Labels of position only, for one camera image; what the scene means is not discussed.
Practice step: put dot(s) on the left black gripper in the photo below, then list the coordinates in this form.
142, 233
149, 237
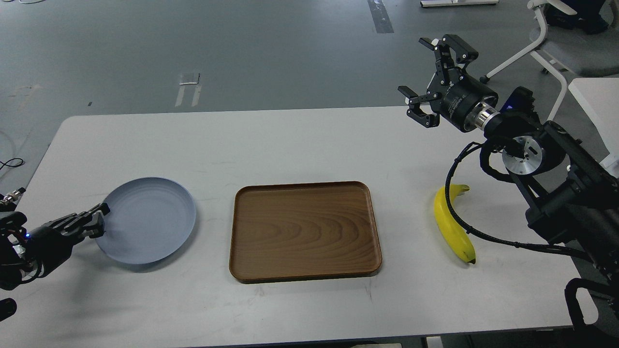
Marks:
50, 245

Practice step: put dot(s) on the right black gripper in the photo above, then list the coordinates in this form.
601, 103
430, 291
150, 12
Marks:
453, 94

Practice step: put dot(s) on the light blue plate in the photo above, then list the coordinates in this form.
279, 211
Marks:
150, 218

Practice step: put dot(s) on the yellow banana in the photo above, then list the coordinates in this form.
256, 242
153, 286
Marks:
454, 235

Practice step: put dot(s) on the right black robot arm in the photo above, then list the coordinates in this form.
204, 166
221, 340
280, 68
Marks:
572, 200

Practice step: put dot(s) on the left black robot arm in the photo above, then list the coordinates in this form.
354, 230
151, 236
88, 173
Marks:
14, 269

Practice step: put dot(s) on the white office chair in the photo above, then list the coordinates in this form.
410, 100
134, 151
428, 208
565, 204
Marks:
589, 56

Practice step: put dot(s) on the white side table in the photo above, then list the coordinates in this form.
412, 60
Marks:
599, 98

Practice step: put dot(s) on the brown wooden tray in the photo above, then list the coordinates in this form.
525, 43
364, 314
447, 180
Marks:
304, 231

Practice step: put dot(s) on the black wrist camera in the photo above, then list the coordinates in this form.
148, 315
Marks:
520, 100

